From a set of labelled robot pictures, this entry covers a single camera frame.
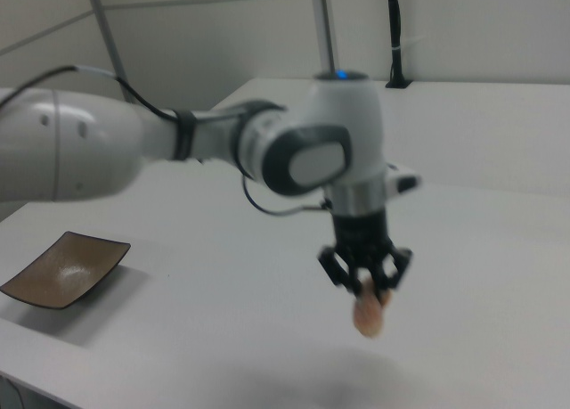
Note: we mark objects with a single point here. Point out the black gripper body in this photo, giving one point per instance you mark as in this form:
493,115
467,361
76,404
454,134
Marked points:
360,237

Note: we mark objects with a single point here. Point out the round orange bread bun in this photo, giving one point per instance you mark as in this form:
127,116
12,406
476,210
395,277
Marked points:
368,313

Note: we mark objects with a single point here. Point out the black camera stand pole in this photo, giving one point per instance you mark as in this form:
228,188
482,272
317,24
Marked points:
394,35

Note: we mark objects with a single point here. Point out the square brown ceramic plate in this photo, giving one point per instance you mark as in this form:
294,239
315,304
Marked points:
67,273

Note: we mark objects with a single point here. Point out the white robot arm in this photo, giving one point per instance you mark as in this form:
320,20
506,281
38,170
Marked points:
89,141

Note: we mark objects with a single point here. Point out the grey upright frame post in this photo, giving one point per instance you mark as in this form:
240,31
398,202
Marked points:
325,26

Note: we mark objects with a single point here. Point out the grey slanted frame post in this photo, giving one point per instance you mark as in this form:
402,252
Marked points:
109,39

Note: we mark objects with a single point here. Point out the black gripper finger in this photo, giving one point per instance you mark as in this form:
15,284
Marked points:
396,266
340,268

